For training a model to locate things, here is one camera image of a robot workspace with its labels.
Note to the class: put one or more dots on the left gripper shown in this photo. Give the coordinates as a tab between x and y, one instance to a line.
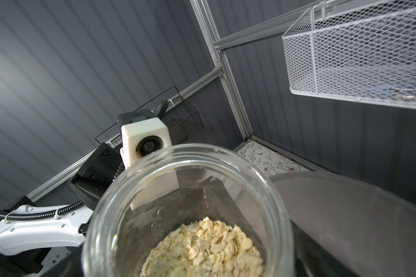
96	174

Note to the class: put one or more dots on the clear plastic bin liner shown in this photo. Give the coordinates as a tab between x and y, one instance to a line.
368	230

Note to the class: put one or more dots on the black wire wall basket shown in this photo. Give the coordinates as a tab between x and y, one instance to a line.
182	118

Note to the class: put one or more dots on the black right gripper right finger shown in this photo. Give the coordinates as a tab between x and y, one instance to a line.
312	260

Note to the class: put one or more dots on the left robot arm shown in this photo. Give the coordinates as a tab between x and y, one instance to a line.
27	228

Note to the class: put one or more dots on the white wire wall basket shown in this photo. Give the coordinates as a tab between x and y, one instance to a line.
364	52

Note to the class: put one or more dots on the oatmeal jar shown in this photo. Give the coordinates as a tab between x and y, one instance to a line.
178	186

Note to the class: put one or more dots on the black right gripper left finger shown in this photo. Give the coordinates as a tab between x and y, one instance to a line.
64	262

